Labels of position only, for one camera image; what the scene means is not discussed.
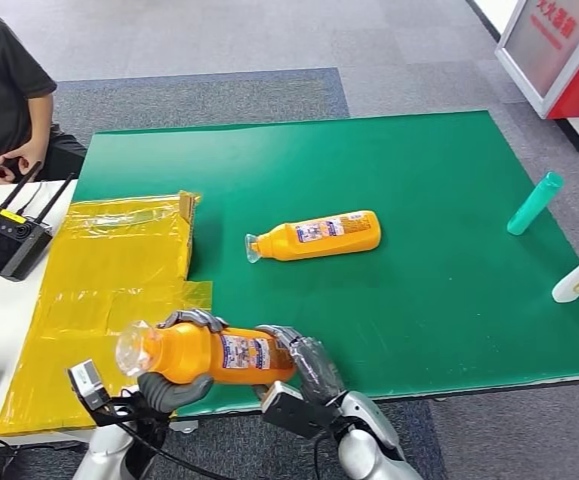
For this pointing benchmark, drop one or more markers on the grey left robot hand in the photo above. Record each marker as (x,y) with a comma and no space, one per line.
(169,394)

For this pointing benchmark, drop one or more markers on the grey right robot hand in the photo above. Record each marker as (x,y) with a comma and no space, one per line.
(316,371)

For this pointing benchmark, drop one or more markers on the orange bottle with clear cap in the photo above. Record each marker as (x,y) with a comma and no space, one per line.
(319,237)
(194,354)

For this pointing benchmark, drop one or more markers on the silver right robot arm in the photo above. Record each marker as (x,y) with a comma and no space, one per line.
(364,457)

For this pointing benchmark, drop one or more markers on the person's forearm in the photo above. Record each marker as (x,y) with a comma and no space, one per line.
(38,119)

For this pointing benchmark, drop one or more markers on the teal plastic bottle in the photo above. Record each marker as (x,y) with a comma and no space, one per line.
(534,204)

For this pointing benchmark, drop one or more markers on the yellow tape-wrapped flat cardboard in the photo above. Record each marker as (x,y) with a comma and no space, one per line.
(104,265)

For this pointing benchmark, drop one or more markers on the green table mat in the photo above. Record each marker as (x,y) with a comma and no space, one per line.
(369,166)

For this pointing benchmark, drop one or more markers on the black remote controller with antennas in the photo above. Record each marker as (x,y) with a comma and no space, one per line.
(4,245)

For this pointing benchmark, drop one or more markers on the red and white sign cabinet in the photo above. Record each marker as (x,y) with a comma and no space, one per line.
(554,53)

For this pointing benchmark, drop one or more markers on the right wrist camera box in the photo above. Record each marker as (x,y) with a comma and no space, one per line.
(294,414)

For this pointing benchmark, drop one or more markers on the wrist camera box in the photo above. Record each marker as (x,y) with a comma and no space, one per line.
(294,414)
(87,385)

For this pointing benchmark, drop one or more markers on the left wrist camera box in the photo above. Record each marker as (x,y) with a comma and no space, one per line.
(87,385)

